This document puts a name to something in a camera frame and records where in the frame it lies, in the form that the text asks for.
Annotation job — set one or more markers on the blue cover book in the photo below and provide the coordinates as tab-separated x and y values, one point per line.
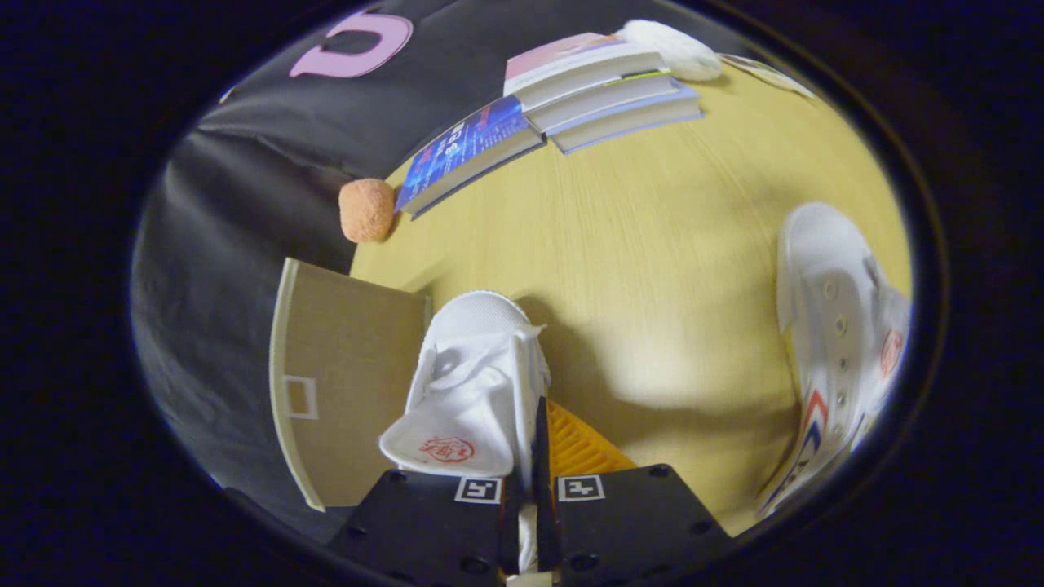
465	147

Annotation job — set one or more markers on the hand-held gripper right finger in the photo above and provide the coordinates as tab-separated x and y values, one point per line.
541	456

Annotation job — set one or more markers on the beige fabric storage box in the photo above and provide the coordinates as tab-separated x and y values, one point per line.
351	367

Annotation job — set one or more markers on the white plush toy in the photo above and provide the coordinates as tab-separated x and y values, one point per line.
669	49

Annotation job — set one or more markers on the white stacked book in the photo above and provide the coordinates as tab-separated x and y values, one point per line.
612	99

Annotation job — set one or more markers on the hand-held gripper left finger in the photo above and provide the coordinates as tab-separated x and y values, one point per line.
416	530

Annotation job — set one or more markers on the white divided snack plate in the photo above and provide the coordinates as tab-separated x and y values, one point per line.
767	75

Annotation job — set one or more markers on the pale blue stacked book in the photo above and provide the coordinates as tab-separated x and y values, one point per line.
636	124

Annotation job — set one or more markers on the pink cover book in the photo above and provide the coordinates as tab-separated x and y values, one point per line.
571	65

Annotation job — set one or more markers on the white canvas shoe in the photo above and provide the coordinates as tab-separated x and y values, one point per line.
832	326
473	367

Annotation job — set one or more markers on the orange textured ball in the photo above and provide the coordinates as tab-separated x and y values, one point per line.
367	210

